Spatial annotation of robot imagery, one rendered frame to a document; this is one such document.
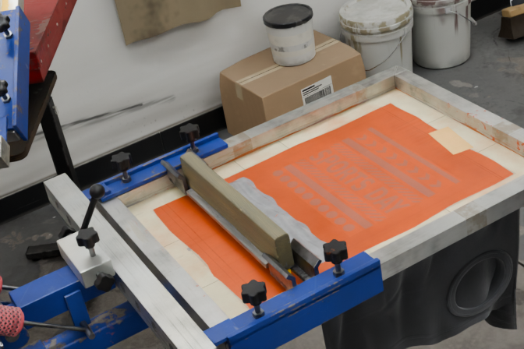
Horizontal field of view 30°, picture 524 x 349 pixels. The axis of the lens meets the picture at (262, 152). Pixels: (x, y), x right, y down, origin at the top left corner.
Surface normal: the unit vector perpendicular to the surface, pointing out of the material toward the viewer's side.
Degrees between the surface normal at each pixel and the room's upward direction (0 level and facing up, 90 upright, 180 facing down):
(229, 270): 0
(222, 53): 90
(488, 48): 0
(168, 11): 91
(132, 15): 92
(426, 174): 0
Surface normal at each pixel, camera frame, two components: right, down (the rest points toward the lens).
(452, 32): 0.27, 0.51
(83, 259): -0.16, -0.84
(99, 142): 0.50, 0.37
